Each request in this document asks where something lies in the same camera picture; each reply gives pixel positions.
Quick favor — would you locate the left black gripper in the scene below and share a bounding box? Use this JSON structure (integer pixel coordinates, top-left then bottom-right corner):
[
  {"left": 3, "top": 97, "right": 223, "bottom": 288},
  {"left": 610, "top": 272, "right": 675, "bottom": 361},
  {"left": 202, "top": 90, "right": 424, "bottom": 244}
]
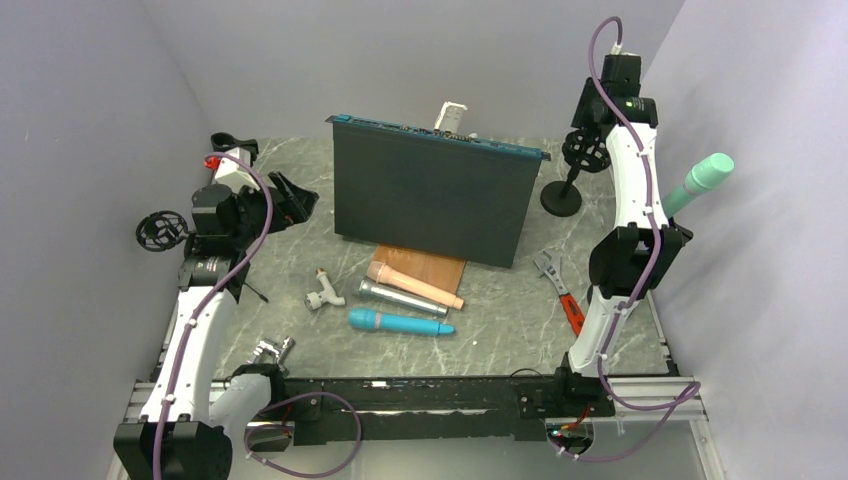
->
[{"left": 231, "top": 170, "right": 318, "bottom": 249}]

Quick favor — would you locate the black round-base clip stand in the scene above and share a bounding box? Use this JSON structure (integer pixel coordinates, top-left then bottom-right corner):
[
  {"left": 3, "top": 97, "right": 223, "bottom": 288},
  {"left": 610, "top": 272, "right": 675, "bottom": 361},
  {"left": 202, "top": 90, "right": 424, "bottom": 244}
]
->
[{"left": 210, "top": 132, "right": 259, "bottom": 160}]

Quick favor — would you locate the pink microphone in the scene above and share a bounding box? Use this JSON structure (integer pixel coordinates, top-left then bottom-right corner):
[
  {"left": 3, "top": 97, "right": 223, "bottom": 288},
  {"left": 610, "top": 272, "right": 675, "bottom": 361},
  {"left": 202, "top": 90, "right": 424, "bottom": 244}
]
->
[{"left": 366, "top": 261, "right": 465, "bottom": 309}]

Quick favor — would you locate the grey microphone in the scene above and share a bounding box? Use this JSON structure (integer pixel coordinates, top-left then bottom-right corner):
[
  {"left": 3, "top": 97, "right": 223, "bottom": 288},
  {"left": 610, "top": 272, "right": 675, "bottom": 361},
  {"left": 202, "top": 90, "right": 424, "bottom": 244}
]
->
[{"left": 357, "top": 278, "right": 449, "bottom": 318}]

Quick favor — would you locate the black tripod shock-mount stand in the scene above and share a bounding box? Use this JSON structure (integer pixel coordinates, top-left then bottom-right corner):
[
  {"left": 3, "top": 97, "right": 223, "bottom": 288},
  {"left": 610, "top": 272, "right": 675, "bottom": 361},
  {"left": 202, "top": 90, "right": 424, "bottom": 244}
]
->
[{"left": 135, "top": 210, "right": 255, "bottom": 292}]

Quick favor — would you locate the blue microphone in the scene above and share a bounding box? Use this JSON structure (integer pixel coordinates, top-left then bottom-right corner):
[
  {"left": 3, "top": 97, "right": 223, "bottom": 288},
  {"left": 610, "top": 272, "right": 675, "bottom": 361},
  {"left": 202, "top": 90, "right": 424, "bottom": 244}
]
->
[{"left": 348, "top": 308, "right": 456, "bottom": 336}]

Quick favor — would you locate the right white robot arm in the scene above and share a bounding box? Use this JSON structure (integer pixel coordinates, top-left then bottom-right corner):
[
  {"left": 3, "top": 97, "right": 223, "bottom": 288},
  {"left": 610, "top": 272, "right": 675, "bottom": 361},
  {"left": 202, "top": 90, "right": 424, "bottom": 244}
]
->
[{"left": 550, "top": 54, "right": 686, "bottom": 415}]

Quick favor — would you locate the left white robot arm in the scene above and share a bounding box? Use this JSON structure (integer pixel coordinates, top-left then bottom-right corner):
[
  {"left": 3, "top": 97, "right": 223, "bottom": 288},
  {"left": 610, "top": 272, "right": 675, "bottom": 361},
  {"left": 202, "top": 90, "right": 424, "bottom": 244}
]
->
[{"left": 113, "top": 172, "right": 319, "bottom": 479}]

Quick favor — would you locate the mint green microphone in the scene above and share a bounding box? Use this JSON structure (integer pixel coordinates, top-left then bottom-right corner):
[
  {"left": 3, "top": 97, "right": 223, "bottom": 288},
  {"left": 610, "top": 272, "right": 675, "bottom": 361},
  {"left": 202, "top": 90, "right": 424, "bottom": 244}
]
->
[{"left": 662, "top": 153, "right": 735, "bottom": 218}]

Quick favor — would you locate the black clip stand right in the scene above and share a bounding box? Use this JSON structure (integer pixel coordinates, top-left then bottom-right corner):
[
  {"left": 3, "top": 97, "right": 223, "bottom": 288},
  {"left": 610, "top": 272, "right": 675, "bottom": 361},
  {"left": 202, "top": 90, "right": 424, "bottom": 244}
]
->
[{"left": 670, "top": 220, "right": 694, "bottom": 246}]

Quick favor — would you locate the white plastic faucet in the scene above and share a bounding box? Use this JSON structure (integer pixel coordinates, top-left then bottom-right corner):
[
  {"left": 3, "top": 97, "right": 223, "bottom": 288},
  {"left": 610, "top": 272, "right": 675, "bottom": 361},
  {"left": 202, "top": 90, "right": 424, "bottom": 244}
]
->
[{"left": 304, "top": 268, "right": 346, "bottom": 311}]

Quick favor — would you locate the dark grey upright panel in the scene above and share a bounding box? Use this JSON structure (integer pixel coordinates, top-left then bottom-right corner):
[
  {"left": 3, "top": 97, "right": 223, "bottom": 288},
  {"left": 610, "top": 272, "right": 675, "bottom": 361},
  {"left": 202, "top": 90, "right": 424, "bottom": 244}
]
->
[{"left": 326, "top": 114, "right": 551, "bottom": 268}]

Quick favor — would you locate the white object behind panel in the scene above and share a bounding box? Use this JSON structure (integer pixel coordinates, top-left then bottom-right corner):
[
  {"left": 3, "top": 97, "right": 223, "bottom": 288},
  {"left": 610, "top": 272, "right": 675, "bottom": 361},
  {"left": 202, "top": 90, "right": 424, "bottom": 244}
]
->
[{"left": 434, "top": 101, "right": 468, "bottom": 133}]

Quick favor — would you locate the chrome metal faucet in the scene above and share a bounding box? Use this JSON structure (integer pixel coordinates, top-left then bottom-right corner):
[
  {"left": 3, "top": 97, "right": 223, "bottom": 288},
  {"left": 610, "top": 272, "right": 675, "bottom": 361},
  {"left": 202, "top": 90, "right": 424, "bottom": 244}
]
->
[{"left": 248, "top": 336, "right": 296, "bottom": 373}]

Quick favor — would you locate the adjustable wrench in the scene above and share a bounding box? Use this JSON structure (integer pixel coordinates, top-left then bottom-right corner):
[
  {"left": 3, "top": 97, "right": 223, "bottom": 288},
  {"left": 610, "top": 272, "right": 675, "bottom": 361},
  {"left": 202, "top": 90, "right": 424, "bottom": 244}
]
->
[{"left": 533, "top": 248, "right": 585, "bottom": 336}]

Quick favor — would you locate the wooden board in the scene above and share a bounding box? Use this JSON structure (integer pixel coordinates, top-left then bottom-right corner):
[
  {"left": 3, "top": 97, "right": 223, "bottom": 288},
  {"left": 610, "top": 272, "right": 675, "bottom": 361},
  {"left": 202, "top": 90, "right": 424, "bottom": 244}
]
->
[{"left": 373, "top": 244, "right": 466, "bottom": 294}]

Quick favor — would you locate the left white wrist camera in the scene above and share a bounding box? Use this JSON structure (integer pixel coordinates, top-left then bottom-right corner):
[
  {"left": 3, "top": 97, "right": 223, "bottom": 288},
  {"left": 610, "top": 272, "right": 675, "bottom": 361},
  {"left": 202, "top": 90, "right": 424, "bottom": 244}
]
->
[{"left": 204, "top": 156, "right": 260, "bottom": 194}]

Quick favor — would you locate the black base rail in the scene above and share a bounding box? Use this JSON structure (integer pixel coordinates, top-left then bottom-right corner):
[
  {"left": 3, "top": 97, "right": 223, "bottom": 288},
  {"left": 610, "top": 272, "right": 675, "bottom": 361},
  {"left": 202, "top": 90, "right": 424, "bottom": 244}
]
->
[{"left": 271, "top": 373, "right": 615, "bottom": 446}]

